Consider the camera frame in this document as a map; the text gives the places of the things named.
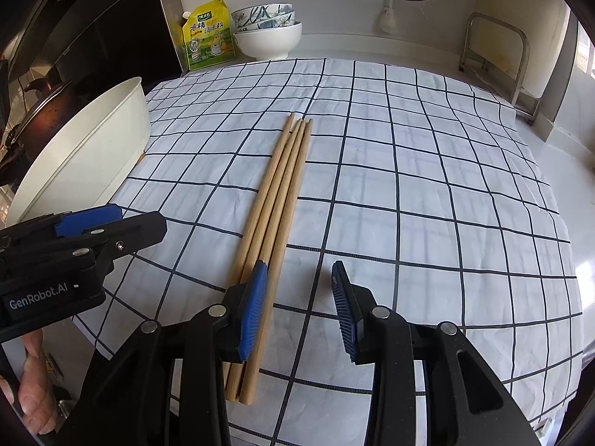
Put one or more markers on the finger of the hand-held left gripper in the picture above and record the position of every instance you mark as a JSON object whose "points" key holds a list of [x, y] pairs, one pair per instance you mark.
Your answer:
{"points": [[139, 232], [88, 220]]}

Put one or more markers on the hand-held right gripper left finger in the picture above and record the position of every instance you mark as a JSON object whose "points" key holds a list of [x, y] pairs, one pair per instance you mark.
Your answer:
{"points": [[253, 311]]}

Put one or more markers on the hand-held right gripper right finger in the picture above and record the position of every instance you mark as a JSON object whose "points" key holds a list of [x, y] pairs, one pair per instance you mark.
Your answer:
{"points": [[344, 316]]}

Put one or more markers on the white oval plastic container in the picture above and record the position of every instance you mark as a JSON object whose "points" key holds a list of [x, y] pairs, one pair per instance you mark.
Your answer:
{"points": [[83, 158]]}

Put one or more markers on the person's left hand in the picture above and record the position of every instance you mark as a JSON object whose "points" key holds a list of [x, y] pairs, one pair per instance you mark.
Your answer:
{"points": [[39, 390]]}

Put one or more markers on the brown pot with lid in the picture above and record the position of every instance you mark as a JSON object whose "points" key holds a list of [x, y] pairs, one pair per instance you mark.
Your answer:
{"points": [[46, 116]]}

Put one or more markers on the white black-checked cloth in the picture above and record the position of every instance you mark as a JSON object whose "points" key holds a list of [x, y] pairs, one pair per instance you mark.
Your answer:
{"points": [[418, 195]]}

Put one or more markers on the yellow green seasoning pouch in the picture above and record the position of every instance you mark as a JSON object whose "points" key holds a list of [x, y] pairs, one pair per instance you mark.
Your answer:
{"points": [[207, 42]]}

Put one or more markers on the plain white bowl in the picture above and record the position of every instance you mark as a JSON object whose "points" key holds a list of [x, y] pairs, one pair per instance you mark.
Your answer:
{"points": [[269, 44]]}

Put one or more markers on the floral patterned bowl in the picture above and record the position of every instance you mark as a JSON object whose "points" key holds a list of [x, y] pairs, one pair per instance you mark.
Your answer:
{"points": [[260, 14], [281, 25]]}

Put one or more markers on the metal rack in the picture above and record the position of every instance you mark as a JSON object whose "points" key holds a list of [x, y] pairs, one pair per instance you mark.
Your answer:
{"points": [[524, 51]]}

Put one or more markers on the white cutting board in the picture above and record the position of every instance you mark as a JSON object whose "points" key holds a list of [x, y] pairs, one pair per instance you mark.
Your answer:
{"points": [[546, 55]]}

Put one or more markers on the window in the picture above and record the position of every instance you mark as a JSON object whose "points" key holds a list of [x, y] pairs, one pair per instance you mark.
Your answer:
{"points": [[586, 55]]}

